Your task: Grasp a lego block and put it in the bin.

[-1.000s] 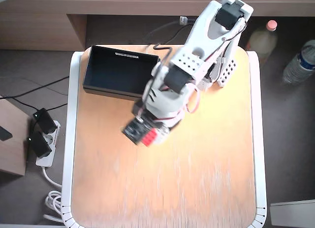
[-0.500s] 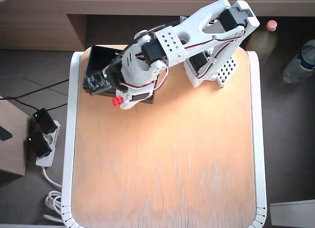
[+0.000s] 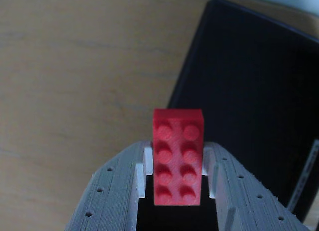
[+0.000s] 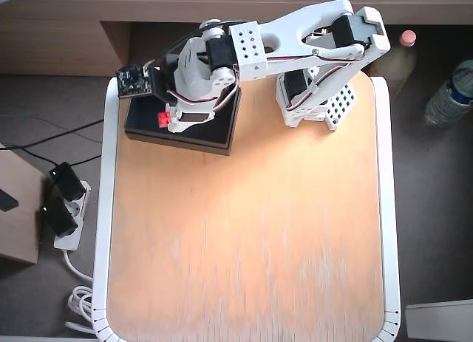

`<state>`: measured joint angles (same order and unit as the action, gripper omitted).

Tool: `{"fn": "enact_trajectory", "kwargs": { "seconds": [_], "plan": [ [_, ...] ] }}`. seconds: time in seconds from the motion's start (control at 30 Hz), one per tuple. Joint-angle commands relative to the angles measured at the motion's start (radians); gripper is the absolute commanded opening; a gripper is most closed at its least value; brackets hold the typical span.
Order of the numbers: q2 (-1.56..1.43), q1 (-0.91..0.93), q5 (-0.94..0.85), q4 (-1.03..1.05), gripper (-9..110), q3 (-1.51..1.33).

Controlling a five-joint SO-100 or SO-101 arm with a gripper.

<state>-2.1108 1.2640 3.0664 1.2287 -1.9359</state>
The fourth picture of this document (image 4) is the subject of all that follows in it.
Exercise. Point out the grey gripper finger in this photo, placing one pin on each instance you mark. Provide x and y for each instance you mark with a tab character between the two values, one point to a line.
171	107
175	127

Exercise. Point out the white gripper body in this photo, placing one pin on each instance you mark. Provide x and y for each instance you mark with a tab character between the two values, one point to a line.
194	117

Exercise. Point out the red lego block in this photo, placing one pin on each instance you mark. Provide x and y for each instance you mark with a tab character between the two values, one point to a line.
163	120

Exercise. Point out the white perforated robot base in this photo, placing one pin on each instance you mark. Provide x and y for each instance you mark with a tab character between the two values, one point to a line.
338	105

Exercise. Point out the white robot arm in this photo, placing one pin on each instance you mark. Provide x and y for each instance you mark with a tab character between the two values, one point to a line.
295	28

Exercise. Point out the black open bin box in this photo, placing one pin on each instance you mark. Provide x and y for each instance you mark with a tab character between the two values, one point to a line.
207	131

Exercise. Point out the white table rim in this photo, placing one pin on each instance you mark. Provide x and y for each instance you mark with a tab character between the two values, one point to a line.
105	209

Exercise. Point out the black power adapter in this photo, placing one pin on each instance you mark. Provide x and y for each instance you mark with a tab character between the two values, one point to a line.
70	181
59	216

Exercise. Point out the white power strip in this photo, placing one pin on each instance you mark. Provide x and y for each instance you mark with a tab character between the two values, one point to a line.
68	242

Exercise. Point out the flat black device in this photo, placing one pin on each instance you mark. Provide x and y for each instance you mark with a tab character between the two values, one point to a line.
7	201

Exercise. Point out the brown cardboard box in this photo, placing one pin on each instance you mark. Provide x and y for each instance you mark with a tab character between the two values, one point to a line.
18	238

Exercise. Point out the yellow juice bottle pink cap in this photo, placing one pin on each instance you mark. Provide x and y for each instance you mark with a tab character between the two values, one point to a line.
401	61

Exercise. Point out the clear plastic water bottle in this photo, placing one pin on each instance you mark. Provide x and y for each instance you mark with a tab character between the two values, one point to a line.
449	94

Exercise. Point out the white box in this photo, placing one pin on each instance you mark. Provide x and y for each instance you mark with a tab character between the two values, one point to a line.
439	321

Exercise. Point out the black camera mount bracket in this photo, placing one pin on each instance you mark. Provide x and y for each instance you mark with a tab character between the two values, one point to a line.
160	79

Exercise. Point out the black camera circuit board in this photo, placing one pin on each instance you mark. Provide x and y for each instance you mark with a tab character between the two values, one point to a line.
133	81

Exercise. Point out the brown wooden bed frame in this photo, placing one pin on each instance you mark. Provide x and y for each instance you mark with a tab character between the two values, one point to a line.
55	43

